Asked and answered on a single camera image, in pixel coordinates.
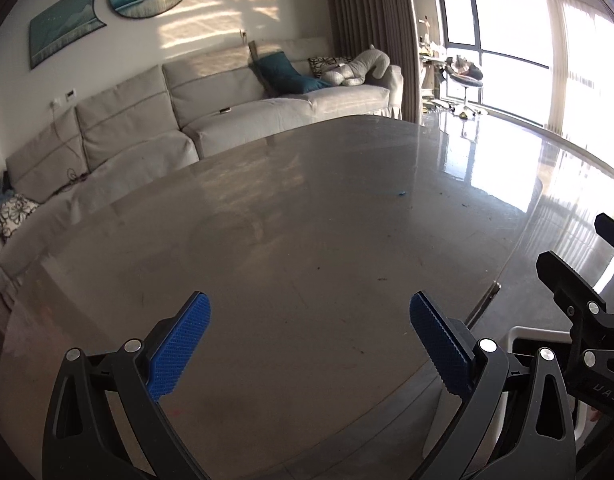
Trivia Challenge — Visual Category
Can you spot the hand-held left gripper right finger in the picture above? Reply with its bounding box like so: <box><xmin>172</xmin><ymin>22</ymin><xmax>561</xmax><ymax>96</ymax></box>
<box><xmin>409</xmin><ymin>291</ymin><xmax>580</xmax><ymax>480</ymax></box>

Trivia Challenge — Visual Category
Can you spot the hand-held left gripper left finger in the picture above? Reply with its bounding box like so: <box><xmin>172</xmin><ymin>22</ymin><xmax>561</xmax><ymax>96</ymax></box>
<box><xmin>42</xmin><ymin>290</ymin><xmax>213</xmax><ymax>480</ymax></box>

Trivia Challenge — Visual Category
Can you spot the sheer white curtain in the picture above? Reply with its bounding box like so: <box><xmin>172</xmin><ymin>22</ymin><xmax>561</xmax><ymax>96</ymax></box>
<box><xmin>542</xmin><ymin>0</ymin><xmax>614</xmax><ymax>177</ymax></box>

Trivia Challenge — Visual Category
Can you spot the black white floral pillow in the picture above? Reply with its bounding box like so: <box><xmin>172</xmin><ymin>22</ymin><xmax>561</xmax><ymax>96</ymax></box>
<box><xmin>0</xmin><ymin>194</ymin><xmax>40</xmax><ymax>244</ymax></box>

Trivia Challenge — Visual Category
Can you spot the dark swivel chair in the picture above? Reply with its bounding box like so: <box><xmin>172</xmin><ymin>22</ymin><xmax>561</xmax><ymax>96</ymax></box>
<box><xmin>444</xmin><ymin>55</ymin><xmax>485</xmax><ymax>111</ymax></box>

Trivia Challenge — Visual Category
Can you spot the large window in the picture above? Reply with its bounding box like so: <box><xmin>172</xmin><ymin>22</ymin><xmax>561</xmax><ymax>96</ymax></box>
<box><xmin>437</xmin><ymin>0</ymin><xmax>555</xmax><ymax>128</ymax></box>

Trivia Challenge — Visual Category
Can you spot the light grey sofa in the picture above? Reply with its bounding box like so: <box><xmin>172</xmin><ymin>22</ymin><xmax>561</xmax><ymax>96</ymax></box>
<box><xmin>0</xmin><ymin>37</ymin><xmax>405</xmax><ymax>311</ymax></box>

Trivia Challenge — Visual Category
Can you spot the grey plush toy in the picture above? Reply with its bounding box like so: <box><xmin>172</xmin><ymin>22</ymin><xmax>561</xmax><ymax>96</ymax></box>
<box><xmin>321</xmin><ymin>45</ymin><xmax>392</xmax><ymax>87</ymax></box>

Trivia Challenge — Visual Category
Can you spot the large teal pillow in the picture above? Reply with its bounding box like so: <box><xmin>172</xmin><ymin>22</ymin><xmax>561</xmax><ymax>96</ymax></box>
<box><xmin>254</xmin><ymin>51</ymin><xmax>308</xmax><ymax>95</ymax></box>

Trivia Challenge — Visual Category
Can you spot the dark patterned pillow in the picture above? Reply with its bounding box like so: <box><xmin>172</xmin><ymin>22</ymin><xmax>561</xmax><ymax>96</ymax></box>
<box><xmin>308</xmin><ymin>56</ymin><xmax>353</xmax><ymax>79</ymax></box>

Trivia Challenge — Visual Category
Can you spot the grey brown curtain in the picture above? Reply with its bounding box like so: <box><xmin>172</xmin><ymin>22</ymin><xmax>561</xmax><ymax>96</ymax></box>
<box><xmin>319</xmin><ymin>0</ymin><xmax>420</xmax><ymax>123</ymax></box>

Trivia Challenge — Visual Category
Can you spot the black charger cable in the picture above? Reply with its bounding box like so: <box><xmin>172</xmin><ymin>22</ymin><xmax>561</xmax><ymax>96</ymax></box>
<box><xmin>51</xmin><ymin>105</ymin><xmax>90</xmax><ymax>184</ymax></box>

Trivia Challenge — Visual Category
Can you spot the teal landscape wall panel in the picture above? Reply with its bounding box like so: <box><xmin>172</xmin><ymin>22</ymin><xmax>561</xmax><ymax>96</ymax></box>
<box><xmin>29</xmin><ymin>0</ymin><xmax>106</xmax><ymax>70</ymax></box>

